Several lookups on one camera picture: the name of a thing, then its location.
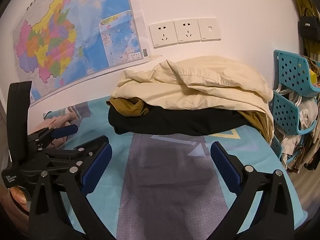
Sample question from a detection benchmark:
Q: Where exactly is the cream jacket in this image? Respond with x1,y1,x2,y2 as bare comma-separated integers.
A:
110,55,275,140

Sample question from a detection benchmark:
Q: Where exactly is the person's left hand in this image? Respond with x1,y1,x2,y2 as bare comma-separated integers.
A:
1,186,29,234

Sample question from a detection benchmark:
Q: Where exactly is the pink folded garment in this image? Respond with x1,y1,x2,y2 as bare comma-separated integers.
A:
31,113,76,148

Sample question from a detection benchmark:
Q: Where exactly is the olive brown garment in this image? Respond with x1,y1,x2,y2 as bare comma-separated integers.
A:
106,98,274,142

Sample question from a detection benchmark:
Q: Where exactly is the teal grey bed sheet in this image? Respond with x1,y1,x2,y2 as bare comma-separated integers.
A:
43,96,308,240

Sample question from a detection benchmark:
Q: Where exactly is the black garment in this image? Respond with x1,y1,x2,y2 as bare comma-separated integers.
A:
108,106,249,136

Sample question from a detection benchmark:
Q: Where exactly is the teal plastic storage rack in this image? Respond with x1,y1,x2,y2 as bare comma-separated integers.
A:
269,49,320,165

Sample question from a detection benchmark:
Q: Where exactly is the black hanging handbag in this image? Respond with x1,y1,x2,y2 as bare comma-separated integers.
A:
298,8,320,43

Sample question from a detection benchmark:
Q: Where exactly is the colourful wall map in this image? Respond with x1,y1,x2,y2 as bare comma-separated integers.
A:
13,0,153,103

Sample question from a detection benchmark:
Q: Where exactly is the white left wall socket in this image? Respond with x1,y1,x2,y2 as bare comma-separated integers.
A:
149,21,178,48

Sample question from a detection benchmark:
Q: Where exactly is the white wall socket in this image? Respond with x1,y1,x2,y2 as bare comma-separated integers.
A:
174,18,201,44
149,21,178,48

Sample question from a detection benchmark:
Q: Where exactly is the white middle wall socket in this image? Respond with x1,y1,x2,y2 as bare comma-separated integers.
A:
174,18,201,44

